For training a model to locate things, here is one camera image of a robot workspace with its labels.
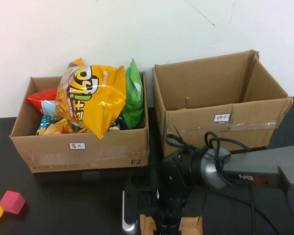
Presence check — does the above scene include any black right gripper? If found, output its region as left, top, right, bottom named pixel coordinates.
left=137, top=182, right=188, bottom=235

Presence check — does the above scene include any brown cardboard piece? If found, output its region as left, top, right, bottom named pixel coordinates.
left=139, top=214, right=203, bottom=235

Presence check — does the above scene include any yellow fries snack bag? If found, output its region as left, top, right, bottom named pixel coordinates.
left=53, top=58, right=127, bottom=140

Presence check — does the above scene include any green snack bag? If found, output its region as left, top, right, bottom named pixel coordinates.
left=120, top=58, right=145, bottom=130

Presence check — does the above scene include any cardboard box printed F2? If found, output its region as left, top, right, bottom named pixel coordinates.
left=9, top=71, right=150, bottom=174

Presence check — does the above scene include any black and blue shrimp chip bag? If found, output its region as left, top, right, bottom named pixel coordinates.
left=109, top=115, right=124, bottom=132

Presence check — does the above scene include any blue potato chip bag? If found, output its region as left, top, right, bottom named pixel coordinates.
left=35, top=115, right=89, bottom=136

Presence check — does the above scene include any cardboard box with clear tape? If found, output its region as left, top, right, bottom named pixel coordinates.
left=151, top=49, right=294, bottom=157

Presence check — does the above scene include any pink cube block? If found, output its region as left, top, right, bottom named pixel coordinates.
left=0, top=190, right=26, bottom=215

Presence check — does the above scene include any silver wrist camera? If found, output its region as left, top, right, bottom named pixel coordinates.
left=122, top=182, right=139, bottom=235

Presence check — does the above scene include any thin black cable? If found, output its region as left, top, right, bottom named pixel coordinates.
left=246, top=186, right=280, bottom=235

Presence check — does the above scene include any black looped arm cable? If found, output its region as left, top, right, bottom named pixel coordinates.
left=165, top=124, right=251, bottom=188

